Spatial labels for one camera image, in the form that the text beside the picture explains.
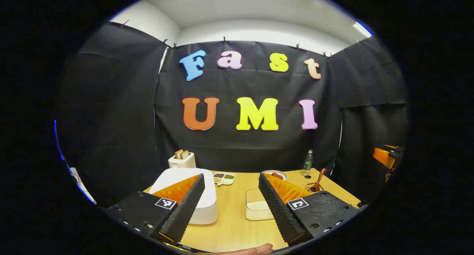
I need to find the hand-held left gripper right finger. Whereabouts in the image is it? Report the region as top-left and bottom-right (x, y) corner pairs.
(258, 172), (369, 247)

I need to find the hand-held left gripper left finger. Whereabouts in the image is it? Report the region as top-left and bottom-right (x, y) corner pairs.
(106, 174), (206, 246)

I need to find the white rice container clear lid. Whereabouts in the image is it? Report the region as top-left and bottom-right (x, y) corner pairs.
(244, 189), (275, 221)

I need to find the white rice cooker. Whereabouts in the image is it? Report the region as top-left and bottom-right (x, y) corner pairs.
(148, 168), (218, 225)

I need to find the brown wooden spoon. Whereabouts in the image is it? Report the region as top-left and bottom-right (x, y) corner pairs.
(309, 168), (327, 192)

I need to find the white round plate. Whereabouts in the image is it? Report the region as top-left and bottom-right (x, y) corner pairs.
(262, 170), (288, 181)

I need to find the white toaster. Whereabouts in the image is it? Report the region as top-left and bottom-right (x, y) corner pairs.
(168, 151), (197, 169)

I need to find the white divided condiment dish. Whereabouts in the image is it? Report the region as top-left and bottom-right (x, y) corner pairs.
(213, 172), (236, 186)

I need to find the clear water bottle green label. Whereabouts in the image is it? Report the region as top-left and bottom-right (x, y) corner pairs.
(303, 150), (314, 178)

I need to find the black backdrop cloth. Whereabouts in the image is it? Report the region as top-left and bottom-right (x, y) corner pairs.
(56, 21), (410, 207)

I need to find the small ceiling light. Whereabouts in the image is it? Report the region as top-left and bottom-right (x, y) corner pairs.
(353, 21), (374, 38)

